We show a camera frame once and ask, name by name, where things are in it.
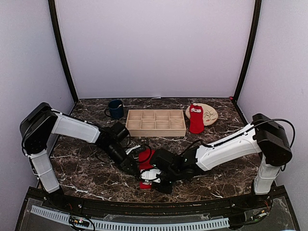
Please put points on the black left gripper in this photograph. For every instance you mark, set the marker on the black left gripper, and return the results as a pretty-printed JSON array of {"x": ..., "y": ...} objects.
[{"x": 127, "y": 162}]

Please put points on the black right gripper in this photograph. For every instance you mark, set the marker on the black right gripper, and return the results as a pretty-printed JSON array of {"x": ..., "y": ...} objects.
[{"x": 166, "y": 189}]

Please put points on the plain red sock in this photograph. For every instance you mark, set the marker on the plain red sock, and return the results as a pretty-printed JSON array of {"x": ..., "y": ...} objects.
[{"x": 145, "y": 165}]

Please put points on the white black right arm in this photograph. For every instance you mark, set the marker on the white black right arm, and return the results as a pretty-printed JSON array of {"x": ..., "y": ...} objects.
[{"x": 263, "y": 135}]

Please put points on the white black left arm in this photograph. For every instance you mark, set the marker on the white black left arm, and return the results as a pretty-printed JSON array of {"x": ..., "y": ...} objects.
[{"x": 44, "y": 121}]

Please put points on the wooden compartment tray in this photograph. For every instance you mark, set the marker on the wooden compartment tray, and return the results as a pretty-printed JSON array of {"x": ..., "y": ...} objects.
[{"x": 156, "y": 123}]

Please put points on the dark blue mug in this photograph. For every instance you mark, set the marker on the dark blue mug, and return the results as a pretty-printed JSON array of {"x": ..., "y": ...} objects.
[{"x": 115, "y": 109}]

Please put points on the red santa sock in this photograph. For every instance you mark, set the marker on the red santa sock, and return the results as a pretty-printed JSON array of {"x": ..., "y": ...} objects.
[{"x": 196, "y": 119}]

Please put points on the round beige decorated plate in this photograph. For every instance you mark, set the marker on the round beige decorated plate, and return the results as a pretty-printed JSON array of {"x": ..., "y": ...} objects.
[{"x": 210, "y": 115}]

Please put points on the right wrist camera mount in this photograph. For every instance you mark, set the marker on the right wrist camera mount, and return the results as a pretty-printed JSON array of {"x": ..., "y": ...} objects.
[{"x": 148, "y": 176}]

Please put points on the white slotted cable duct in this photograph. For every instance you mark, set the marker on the white slotted cable duct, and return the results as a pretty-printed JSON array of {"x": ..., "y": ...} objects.
[{"x": 132, "y": 223}]

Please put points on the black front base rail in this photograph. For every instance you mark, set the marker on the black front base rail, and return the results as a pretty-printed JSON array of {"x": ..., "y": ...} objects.
[{"x": 98, "y": 208}]

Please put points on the black left corner post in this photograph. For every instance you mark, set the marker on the black left corner post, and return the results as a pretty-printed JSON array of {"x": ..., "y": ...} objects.
[{"x": 61, "y": 51}]

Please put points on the black corner post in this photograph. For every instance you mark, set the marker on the black corner post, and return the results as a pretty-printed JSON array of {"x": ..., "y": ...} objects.
[
  {"x": 61, "y": 51},
  {"x": 249, "y": 49}
]

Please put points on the black right corner post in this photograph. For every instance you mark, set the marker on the black right corner post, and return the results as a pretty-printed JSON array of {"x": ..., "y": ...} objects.
[{"x": 249, "y": 49}]

